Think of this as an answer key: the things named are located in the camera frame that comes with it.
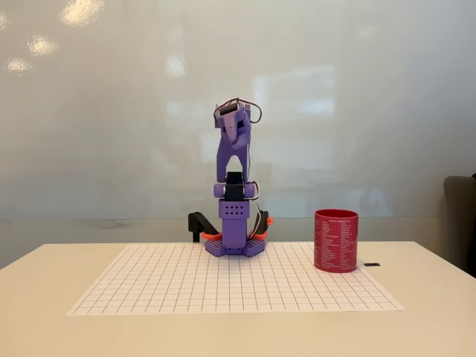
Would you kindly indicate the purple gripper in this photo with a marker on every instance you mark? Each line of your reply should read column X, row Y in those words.
column 233, row 134

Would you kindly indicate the purple robot arm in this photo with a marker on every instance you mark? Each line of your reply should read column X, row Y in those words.
column 232, row 223

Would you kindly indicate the red cup with white print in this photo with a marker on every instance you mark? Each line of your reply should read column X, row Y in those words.
column 335, row 241

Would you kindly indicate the black clamp with orange knob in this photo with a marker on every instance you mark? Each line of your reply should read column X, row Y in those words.
column 264, row 223

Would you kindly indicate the black clamp with orange foot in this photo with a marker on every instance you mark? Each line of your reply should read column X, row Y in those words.
column 197, row 221

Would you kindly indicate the white grid paper mat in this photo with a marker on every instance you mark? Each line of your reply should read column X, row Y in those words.
column 238, row 290

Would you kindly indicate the small flat black piece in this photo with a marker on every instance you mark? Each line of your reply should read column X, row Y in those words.
column 372, row 264

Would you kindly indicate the dark brown chair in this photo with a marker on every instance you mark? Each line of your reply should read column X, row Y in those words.
column 461, row 223

